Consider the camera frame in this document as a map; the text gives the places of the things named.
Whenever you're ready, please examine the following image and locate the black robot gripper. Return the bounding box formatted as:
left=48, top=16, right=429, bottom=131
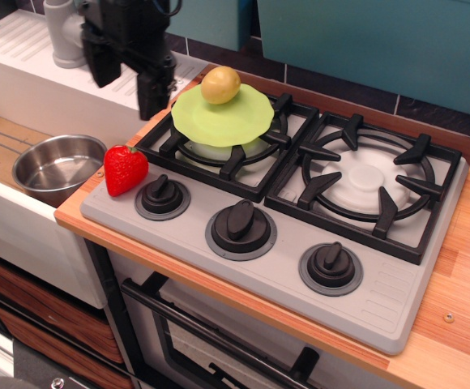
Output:
left=79, top=1, right=177, bottom=121

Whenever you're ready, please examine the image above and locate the red toy strawberry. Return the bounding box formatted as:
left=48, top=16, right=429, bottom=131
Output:
left=104, top=145, right=149, bottom=197

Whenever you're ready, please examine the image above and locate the yellow toy potato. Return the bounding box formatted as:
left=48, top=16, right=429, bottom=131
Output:
left=200, top=66, right=241, bottom=105

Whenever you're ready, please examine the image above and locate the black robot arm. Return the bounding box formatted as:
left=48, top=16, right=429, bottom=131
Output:
left=77, top=0, right=182, bottom=121

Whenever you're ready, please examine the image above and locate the white toy sink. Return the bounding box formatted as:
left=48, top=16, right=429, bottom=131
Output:
left=0, top=11, right=143, bottom=309

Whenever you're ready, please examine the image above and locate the small steel pot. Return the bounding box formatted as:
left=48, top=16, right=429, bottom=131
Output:
left=0, top=131, right=107, bottom=207

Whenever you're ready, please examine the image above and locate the light green plastic plate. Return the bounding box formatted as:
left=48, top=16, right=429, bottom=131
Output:
left=171, top=83, right=275, bottom=147

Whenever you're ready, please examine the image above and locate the grey toy faucet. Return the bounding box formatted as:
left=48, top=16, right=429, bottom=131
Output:
left=43, top=0, right=87, bottom=69

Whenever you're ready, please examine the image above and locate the black left stove knob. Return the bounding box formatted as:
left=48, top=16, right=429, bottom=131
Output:
left=135, top=174, right=191, bottom=221

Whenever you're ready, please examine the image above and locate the black stove knob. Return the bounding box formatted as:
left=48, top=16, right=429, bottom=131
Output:
left=298, top=242, right=364, bottom=297
left=205, top=199, right=277, bottom=262
left=135, top=174, right=191, bottom=221

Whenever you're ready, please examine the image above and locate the black left burner grate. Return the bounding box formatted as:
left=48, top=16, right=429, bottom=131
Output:
left=136, top=93, right=319, bottom=202

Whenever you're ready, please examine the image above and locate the black burner grate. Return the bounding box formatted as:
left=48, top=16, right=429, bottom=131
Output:
left=136, top=93, right=319, bottom=202
left=265, top=112, right=468, bottom=265

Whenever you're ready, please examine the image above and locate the black right burner grate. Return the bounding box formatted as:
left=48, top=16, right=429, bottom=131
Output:
left=265, top=112, right=468, bottom=265

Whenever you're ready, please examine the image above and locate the black middle stove knob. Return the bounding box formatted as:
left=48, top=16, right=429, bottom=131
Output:
left=205, top=199, right=277, bottom=262

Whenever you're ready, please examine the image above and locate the upper wooden drawer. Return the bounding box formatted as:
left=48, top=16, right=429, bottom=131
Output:
left=0, top=259, right=117, bottom=354

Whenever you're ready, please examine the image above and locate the wooden drawer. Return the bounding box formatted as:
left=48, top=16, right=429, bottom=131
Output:
left=0, top=305, right=134, bottom=389
left=0, top=259, right=117, bottom=354

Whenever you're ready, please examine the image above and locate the toy oven door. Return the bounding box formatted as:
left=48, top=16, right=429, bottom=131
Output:
left=121, top=273, right=389, bottom=388

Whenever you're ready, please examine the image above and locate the lower wooden drawer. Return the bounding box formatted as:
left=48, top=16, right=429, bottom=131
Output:
left=0, top=305, right=134, bottom=389

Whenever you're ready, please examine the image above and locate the black right stove knob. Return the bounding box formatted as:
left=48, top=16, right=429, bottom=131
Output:
left=298, top=242, right=364, bottom=297

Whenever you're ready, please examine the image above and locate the grey toy stove top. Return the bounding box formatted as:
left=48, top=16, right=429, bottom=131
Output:
left=80, top=163, right=453, bottom=355

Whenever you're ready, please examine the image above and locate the black oven door handle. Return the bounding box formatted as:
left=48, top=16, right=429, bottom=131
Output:
left=121, top=279, right=318, bottom=388

